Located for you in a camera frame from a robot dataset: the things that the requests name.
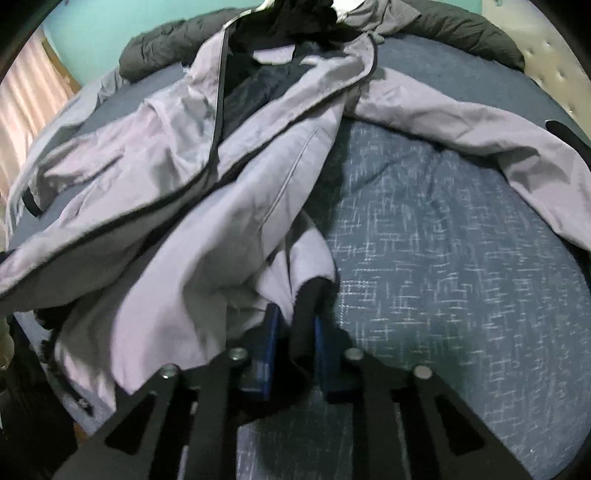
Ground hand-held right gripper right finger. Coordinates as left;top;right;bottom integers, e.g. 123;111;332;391
314;316;532;480

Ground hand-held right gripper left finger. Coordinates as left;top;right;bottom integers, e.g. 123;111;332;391
53;302;284;480

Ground light purple jacket black cuffs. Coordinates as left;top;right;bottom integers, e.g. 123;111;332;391
0;32;591;416

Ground blue patterned bed sheet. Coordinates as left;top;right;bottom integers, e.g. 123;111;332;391
9;34;591;480

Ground light grey cloth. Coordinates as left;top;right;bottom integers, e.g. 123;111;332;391
46;65;125;134

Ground dark grey duvet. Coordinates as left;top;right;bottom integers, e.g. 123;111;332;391
119;7;525;84

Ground folded black garment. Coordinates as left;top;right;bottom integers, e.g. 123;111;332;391
546;119;591;162

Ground wooden board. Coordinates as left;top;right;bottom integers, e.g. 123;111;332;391
41;39;84;93

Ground white garment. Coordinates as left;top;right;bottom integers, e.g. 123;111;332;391
261;0;370;24

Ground grey garment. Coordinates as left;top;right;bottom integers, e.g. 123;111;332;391
342;0;423;35

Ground pink curtain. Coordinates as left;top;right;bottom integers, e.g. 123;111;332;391
0;28;77;185

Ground cream tufted headboard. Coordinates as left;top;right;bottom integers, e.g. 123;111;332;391
482;0;591;134

